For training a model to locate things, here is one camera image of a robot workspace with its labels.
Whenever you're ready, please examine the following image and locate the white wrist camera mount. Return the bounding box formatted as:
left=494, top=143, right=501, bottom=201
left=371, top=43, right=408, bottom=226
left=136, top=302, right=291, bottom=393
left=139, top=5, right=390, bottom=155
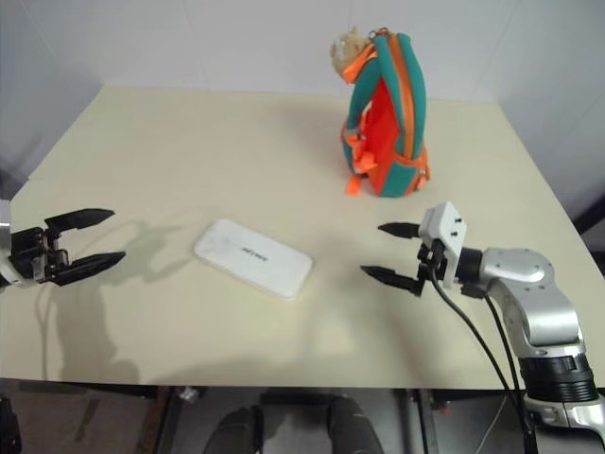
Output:
left=418, top=201, right=469, bottom=288
left=0, top=198, right=27, bottom=288

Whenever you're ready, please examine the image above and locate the white pouch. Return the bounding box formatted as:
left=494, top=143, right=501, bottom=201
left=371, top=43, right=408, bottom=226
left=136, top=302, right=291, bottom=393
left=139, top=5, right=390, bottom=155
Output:
left=193, top=218, right=317, bottom=302

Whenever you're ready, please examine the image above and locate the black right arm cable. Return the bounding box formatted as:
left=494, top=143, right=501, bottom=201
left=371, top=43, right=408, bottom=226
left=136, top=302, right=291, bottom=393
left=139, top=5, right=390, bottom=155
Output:
left=460, top=282, right=528, bottom=408
left=424, top=262, right=538, bottom=454

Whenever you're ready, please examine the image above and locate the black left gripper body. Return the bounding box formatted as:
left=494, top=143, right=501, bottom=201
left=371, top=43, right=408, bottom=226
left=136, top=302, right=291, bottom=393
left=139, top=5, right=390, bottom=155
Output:
left=9, top=225, right=72, bottom=285

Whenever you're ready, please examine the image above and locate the beige plush toy keychain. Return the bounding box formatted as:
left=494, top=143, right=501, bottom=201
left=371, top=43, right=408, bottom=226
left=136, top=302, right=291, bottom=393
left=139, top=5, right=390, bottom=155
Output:
left=329, top=26, right=379, bottom=82

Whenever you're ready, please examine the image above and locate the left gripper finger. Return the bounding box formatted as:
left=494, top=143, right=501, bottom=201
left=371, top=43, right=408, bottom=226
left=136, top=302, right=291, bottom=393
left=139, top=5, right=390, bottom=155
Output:
left=51, top=252, right=127, bottom=287
left=44, top=207, right=116, bottom=233

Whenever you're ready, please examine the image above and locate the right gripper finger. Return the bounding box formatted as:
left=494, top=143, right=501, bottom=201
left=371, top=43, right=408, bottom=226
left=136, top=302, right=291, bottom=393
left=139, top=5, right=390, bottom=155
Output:
left=360, top=265, right=425, bottom=298
left=377, top=221, right=422, bottom=239

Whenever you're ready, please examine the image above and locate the dark furniture piece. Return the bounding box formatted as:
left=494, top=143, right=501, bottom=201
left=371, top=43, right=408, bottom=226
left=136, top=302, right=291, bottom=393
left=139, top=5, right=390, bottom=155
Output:
left=574, top=186, right=605, bottom=234

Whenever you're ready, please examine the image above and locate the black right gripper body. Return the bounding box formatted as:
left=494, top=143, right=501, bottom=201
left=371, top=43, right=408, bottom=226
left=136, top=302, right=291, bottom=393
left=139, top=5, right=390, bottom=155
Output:
left=416, top=238, right=448, bottom=284

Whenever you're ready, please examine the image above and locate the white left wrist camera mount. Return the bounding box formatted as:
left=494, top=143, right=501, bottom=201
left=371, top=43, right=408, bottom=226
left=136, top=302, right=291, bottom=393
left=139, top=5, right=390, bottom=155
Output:
left=0, top=198, right=27, bottom=288

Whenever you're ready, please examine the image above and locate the teal and orange backpack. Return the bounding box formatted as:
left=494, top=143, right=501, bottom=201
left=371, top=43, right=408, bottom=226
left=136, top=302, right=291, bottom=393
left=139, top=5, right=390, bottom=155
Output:
left=338, top=31, right=432, bottom=199

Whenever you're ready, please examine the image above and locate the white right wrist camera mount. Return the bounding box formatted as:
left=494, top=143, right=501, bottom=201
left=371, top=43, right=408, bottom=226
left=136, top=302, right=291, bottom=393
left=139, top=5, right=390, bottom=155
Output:
left=418, top=201, right=469, bottom=288

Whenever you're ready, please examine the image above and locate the thin white cable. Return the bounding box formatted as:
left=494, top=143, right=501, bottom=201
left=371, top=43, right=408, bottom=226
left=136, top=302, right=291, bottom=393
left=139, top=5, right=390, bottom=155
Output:
left=484, top=394, right=510, bottom=439

